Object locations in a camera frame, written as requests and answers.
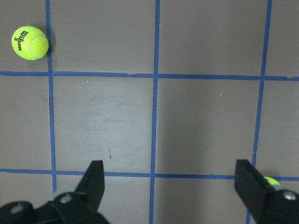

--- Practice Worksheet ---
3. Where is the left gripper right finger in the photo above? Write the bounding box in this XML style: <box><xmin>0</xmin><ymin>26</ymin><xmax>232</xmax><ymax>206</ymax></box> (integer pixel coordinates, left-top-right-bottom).
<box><xmin>234</xmin><ymin>159</ymin><xmax>277</xmax><ymax>222</ymax></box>

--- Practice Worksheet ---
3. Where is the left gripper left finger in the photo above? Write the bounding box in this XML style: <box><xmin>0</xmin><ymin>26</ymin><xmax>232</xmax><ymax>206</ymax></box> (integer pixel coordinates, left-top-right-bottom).
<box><xmin>74</xmin><ymin>161</ymin><xmax>104</xmax><ymax>212</ymax></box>

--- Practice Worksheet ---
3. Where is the tennis ball near left base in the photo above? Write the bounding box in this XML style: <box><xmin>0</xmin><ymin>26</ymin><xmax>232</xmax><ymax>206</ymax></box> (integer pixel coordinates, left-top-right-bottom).
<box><xmin>264</xmin><ymin>176</ymin><xmax>280</xmax><ymax>186</ymax></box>

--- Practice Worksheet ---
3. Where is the outer tennis ball with logo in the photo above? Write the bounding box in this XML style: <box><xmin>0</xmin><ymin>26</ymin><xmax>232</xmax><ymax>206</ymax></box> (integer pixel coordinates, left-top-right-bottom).
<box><xmin>11</xmin><ymin>26</ymin><xmax>49</xmax><ymax>61</ymax></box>

